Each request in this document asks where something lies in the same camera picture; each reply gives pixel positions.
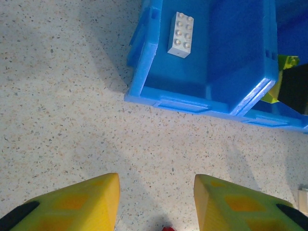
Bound blue plastic divided bin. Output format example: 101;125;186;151
124;0;308;134

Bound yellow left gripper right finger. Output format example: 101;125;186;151
193;173;308;231

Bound white long lego brick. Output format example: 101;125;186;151
167;11;195;59

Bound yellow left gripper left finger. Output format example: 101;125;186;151
0;172;121;231

